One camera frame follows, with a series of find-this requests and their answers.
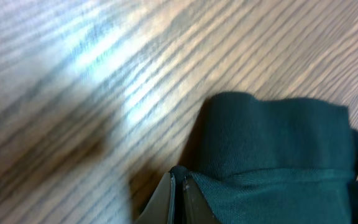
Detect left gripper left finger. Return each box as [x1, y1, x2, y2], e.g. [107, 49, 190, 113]
[135, 172, 176, 224]

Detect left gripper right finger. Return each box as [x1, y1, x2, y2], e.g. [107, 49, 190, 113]
[182, 177, 220, 224]

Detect black polo shirt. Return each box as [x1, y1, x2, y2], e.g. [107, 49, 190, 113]
[185, 92, 358, 223]

